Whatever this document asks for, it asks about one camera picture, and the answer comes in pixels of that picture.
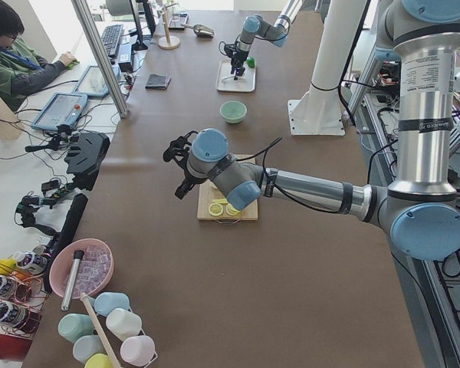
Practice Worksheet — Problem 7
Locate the metal cylinder tube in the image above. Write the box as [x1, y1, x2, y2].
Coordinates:
[61, 250, 84, 311]

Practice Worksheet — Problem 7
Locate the yellow plastic knife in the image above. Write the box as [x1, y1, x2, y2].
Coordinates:
[212, 199, 228, 205]

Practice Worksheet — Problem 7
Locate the mint green cup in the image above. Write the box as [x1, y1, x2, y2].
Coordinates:
[57, 314, 94, 343]

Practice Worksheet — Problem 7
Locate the green lime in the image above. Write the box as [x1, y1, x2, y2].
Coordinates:
[246, 57, 255, 69]

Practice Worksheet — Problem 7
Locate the black keyboard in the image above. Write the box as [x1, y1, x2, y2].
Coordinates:
[100, 25, 123, 58]

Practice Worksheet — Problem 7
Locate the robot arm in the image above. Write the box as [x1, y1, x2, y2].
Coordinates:
[219, 0, 304, 81]
[159, 1, 460, 261]

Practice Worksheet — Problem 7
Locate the black plastic bracket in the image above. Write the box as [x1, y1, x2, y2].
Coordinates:
[64, 132, 110, 191]

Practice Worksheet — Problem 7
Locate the computer monitor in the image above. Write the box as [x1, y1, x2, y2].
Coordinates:
[130, 0, 157, 51]

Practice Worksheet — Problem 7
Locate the white cup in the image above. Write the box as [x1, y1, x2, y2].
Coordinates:
[106, 308, 142, 341]

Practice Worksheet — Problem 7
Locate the light blue cup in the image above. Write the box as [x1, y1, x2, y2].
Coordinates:
[94, 291, 130, 317]

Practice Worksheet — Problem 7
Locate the white rabbit tray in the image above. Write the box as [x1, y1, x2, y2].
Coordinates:
[215, 60, 256, 93]

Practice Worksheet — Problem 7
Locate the pink cup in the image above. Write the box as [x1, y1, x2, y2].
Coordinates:
[120, 335, 156, 366]

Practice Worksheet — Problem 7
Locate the pale blue cup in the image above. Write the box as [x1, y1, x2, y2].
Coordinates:
[72, 335, 105, 363]

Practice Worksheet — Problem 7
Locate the wooden cup rack stick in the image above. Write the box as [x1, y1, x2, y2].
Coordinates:
[80, 292, 121, 368]

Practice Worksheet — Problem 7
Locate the wooden cutting board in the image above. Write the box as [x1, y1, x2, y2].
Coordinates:
[188, 153, 261, 222]

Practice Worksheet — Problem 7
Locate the mint green bowl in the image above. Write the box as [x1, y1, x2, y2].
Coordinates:
[219, 100, 248, 123]

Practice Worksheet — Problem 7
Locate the single lemon slice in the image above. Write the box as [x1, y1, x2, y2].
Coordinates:
[208, 202, 224, 217]

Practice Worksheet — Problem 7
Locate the black long bar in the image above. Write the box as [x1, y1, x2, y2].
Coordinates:
[48, 192, 89, 265]

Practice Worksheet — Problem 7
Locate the wooden stand with base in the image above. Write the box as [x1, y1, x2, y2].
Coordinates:
[156, 1, 180, 50]

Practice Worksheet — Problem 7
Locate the grey folded cloth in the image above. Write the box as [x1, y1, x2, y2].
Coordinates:
[145, 74, 171, 90]

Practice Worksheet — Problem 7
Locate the stacked lemon slice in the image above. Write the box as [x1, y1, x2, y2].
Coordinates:
[225, 203, 241, 216]

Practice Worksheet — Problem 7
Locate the copper wire bottle rack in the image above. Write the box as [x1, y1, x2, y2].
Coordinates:
[0, 258, 46, 338]

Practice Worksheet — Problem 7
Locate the yellow cup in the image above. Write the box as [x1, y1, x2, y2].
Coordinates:
[84, 353, 113, 368]

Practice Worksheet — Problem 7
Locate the blue teach pendant tablet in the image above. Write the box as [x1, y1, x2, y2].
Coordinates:
[31, 93, 88, 131]

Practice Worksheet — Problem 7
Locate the metal scoop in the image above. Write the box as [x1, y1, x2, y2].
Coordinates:
[182, 23, 215, 38]

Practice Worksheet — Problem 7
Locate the person in green jacket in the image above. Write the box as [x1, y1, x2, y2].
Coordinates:
[0, 1, 77, 111]

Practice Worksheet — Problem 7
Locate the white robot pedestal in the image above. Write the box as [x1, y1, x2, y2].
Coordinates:
[288, 0, 370, 136]

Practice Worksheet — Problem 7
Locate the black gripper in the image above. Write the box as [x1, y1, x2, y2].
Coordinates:
[218, 40, 250, 77]
[163, 130, 199, 199]

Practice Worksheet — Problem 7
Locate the aluminium frame post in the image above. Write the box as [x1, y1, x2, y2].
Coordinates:
[71, 0, 129, 119]

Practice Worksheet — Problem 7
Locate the pink bowl with cubes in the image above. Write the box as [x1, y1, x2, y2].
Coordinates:
[49, 238, 114, 299]

